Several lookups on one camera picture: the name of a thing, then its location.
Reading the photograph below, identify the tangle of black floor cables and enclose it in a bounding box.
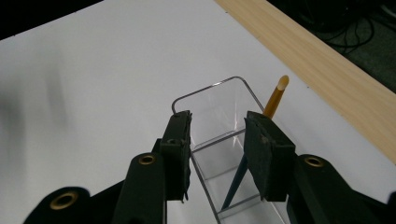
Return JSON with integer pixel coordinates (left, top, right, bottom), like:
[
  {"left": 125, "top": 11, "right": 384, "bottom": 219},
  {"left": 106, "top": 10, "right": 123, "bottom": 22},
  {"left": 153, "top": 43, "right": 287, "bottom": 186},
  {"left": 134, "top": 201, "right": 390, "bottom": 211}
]
[{"left": 270, "top": 0, "right": 396, "bottom": 63}]

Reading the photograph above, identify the thin makeup brush orange end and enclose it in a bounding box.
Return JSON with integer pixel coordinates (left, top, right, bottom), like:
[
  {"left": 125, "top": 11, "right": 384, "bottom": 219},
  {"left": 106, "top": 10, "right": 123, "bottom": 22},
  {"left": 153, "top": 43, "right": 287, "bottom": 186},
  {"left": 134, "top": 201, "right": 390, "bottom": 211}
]
[{"left": 221, "top": 75, "right": 290, "bottom": 210}]

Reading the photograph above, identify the clear acrylic organizer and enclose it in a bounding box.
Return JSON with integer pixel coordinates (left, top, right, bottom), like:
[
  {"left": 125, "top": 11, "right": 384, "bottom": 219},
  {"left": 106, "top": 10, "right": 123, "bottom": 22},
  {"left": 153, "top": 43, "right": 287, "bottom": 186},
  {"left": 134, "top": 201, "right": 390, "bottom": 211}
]
[{"left": 171, "top": 76, "right": 290, "bottom": 224}]

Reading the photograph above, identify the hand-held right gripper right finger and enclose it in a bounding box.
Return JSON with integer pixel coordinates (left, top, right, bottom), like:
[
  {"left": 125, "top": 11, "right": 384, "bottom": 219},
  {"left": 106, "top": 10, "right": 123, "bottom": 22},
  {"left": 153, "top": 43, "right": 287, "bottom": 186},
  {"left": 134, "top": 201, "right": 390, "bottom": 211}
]
[{"left": 243, "top": 110, "right": 296, "bottom": 203}]

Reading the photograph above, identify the wooden table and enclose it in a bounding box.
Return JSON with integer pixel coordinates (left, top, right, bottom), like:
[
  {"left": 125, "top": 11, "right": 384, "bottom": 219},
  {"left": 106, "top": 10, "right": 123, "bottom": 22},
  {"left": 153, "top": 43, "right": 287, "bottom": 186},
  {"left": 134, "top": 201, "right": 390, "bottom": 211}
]
[{"left": 214, "top": 0, "right": 396, "bottom": 164}]

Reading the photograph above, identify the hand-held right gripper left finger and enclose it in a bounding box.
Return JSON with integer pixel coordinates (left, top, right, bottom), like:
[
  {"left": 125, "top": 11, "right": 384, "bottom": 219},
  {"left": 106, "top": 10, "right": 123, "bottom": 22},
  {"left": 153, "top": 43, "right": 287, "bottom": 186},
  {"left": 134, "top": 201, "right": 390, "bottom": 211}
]
[{"left": 160, "top": 110, "right": 192, "bottom": 202}]

